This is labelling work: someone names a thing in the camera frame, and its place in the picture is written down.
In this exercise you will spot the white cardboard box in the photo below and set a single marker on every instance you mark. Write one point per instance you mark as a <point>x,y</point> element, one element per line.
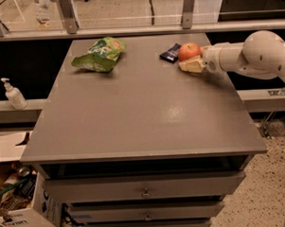
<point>43,210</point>

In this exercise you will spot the top grey drawer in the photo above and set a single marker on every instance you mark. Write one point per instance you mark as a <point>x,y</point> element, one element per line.
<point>145,187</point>

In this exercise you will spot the grey metal railing ledge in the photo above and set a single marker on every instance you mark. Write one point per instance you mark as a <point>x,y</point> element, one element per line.
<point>60,19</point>

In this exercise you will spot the middle grey drawer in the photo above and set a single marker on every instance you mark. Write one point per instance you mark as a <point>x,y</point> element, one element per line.
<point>146,211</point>

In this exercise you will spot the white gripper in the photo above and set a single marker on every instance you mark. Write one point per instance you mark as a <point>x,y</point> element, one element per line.
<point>211,57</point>

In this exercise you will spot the red apple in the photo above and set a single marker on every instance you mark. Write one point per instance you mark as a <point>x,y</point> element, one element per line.
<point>188,51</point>

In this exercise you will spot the dark blue rxbar wrapper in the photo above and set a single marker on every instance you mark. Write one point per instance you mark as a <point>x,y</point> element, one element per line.
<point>171,55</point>

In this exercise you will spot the white pump dispenser bottle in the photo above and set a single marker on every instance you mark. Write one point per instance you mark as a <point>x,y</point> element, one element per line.
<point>14,95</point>

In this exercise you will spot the grey drawer cabinet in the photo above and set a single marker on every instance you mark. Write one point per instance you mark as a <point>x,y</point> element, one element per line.
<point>144,118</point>

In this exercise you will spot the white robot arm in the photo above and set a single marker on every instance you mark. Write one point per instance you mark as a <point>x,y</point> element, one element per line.
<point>260,200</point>

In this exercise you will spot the green chip bag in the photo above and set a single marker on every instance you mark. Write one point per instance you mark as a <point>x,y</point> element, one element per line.
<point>102,56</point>

